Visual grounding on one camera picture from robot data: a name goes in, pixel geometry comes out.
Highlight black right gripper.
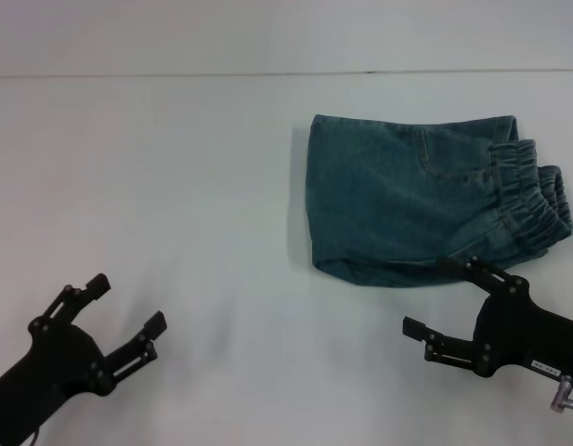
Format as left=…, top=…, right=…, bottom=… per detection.
left=401, top=254, right=573, bottom=378

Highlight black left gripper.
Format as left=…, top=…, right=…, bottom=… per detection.
left=0, top=272, right=169, bottom=440

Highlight blue denim shorts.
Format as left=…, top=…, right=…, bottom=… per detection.
left=306, top=113, right=573, bottom=289

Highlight silver cable connector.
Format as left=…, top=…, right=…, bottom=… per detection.
left=548, top=374, right=573, bottom=413

